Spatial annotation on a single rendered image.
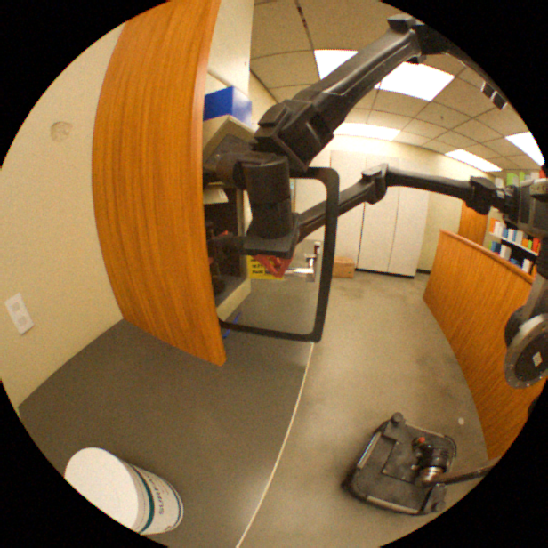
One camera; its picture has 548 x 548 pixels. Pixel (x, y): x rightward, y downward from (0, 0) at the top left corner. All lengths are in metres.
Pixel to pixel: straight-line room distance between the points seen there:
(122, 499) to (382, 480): 1.10
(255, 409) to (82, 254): 0.71
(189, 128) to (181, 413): 0.55
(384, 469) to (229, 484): 0.92
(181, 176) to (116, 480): 0.46
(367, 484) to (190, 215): 1.26
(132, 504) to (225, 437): 0.24
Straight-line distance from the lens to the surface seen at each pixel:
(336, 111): 0.28
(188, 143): 0.35
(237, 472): 0.40
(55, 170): 0.78
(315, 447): 1.40
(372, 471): 1.20
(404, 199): 3.66
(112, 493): 0.31
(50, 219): 0.75
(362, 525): 1.45
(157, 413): 0.49
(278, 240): 0.26
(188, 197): 0.34
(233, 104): 0.46
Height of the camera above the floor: 1.33
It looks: 24 degrees down
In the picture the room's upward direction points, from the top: straight up
